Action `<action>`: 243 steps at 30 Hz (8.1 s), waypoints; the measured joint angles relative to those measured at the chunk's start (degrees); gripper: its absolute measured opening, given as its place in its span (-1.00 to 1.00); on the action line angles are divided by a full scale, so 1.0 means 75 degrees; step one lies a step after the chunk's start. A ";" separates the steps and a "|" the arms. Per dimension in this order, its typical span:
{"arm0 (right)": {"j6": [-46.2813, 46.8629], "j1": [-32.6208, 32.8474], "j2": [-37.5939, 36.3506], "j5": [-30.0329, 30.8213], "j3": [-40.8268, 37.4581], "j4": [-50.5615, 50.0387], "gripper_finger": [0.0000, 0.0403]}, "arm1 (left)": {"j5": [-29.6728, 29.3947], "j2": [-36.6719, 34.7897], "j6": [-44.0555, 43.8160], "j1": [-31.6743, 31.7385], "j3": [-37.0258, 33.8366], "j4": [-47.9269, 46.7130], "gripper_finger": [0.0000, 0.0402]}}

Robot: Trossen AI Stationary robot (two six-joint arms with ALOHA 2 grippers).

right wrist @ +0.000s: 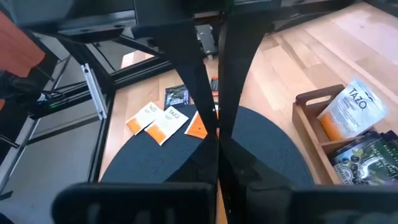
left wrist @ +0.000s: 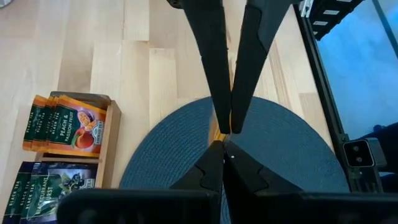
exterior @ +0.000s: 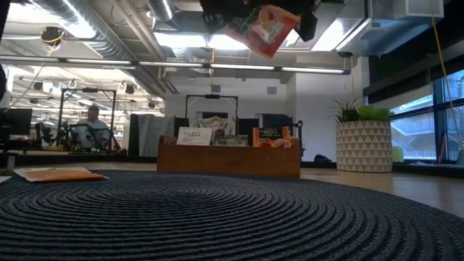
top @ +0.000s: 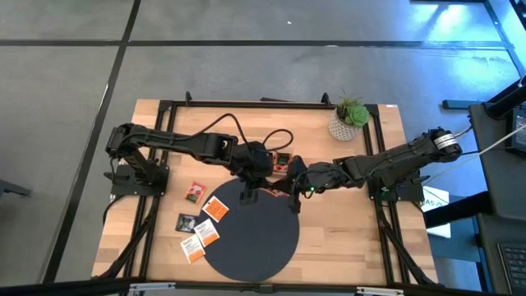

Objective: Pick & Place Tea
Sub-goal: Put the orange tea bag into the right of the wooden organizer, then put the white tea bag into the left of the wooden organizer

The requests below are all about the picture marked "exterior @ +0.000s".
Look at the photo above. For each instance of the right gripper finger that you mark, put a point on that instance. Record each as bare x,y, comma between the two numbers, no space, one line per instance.
309,25

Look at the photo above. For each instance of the black upright panel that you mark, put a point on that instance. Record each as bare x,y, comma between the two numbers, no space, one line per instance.
181,123

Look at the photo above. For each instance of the long ceiling strip light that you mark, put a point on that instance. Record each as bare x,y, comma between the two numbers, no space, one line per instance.
98,61

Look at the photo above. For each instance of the wooden tea organizer box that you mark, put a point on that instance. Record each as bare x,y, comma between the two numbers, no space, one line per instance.
228,163

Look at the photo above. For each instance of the silver rectangular air duct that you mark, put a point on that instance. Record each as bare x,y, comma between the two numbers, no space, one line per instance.
398,32

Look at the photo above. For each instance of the round dark woven placemat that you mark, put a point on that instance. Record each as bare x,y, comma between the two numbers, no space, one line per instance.
232,217

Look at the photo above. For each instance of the grey office partition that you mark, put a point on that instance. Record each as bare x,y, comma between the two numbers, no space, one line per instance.
152,134

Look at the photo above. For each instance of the black background station frame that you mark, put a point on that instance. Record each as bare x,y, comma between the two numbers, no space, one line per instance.
88,90

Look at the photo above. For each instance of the green blue tea packet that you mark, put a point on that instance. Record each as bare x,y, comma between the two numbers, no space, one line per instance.
231,140

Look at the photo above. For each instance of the person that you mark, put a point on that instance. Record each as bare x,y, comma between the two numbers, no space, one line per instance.
93,110

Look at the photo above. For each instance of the white orange Tazo tea bag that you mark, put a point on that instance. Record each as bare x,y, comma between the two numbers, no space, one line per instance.
194,136
61,175

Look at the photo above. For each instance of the small black bag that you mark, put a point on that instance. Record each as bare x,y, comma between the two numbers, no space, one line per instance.
322,158

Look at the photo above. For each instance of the dark background table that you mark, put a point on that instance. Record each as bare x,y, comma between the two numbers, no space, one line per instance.
72,156

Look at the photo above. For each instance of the red Ahmad tea bag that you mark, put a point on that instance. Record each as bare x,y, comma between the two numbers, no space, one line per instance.
272,137
262,32

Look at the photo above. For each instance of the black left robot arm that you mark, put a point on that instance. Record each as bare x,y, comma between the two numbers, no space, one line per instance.
3,18

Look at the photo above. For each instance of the potted plant in patterned pot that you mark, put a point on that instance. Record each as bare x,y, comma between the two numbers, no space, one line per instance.
364,148

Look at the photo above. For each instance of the small black camera frame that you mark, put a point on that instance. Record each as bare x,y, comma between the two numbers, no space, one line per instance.
212,96

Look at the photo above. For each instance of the small green object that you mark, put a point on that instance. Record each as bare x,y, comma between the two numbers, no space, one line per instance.
398,155

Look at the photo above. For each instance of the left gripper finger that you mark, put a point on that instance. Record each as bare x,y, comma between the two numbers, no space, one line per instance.
214,21

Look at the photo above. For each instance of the background black robot arm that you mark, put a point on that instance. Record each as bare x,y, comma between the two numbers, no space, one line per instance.
45,134
67,134

